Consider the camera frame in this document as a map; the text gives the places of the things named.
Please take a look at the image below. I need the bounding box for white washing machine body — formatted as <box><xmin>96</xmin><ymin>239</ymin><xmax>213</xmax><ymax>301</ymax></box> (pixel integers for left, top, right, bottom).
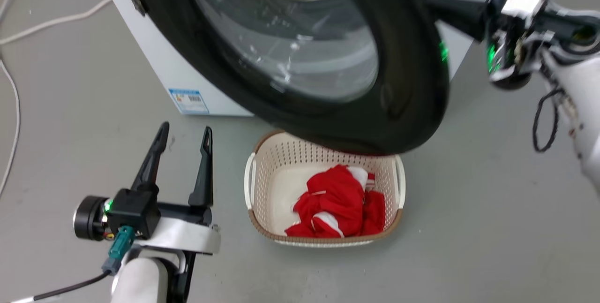
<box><xmin>92</xmin><ymin>0</ymin><xmax>516</xmax><ymax>117</ymax></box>

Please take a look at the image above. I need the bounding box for black round washing machine door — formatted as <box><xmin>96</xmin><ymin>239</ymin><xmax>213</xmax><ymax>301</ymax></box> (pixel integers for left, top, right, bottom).
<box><xmin>120</xmin><ymin>0</ymin><xmax>450</xmax><ymax>156</ymax></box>

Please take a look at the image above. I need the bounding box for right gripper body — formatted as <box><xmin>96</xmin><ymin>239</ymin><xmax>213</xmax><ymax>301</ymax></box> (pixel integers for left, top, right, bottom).
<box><xmin>485</xmin><ymin>0</ymin><xmax>577</xmax><ymax>91</ymax></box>

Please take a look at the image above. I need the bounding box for red and white garment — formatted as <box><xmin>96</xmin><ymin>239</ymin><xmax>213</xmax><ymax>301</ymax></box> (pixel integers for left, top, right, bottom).
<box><xmin>285</xmin><ymin>165</ymin><xmax>386</xmax><ymax>239</ymax></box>

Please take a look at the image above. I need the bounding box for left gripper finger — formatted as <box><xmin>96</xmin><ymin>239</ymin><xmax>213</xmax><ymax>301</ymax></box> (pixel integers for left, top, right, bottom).
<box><xmin>131</xmin><ymin>122</ymin><xmax>170</xmax><ymax>192</ymax></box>
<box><xmin>188</xmin><ymin>127</ymin><xmax>214</xmax><ymax>206</ymax></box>

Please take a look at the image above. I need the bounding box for black cable with teal connector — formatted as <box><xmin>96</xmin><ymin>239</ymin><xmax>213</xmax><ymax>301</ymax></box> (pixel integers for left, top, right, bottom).
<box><xmin>9</xmin><ymin>226</ymin><xmax>136</xmax><ymax>303</ymax></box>

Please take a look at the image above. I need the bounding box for thick white floor cable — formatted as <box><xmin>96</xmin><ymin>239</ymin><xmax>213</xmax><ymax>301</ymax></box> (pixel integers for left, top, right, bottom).
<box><xmin>0</xmin><ymin>0</ymin><xmax>113</xmax><ymax>45</ymax></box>

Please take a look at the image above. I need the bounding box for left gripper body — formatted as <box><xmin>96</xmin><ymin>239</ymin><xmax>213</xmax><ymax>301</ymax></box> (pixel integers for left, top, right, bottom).
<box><xmin>74</xmin><ymin>189</ymin><xmax>221</xmax><ymax>255</ymax></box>

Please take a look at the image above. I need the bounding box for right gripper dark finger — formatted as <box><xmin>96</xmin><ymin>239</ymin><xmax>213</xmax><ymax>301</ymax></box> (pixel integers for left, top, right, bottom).
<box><xmin>423</xmin><ymin>0</ymin><xmax>488</xmax><ymax>41</ymax></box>

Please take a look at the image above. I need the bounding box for blue energy label sticker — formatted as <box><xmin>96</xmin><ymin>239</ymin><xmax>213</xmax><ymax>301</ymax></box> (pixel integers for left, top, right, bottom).
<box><xmin>168</xmin><ymin>88</ymin><xmax>210</xmax><ymax>115</ymax></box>

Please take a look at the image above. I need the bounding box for beige perforated laundry basket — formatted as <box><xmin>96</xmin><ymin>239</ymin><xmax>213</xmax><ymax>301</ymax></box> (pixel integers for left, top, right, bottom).
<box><xmin>244</xmin><ymin>129</ymin><xmax>406</xmax><ymax>248</ymax></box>

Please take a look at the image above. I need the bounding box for thin white floor cable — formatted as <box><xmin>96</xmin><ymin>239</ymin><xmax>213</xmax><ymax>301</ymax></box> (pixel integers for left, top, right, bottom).
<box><xmin>0</xmin><ymin>59</ymin><xmax>22</xmax><ymax>196</ymax></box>

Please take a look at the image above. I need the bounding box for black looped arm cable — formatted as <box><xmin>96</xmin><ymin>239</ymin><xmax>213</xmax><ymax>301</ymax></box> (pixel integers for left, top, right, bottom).
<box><xmin>532</xmin><ymin>88</ymin><xmax>563</xmax><ymax>153</ymax></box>

